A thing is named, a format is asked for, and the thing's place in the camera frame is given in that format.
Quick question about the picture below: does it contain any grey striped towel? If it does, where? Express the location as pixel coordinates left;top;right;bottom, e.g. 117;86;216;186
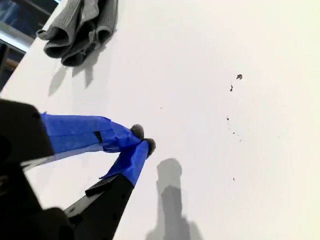
36;0;119;68

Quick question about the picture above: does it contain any white shelf bar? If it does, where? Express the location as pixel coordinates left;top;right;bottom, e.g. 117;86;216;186
0;21;35;53

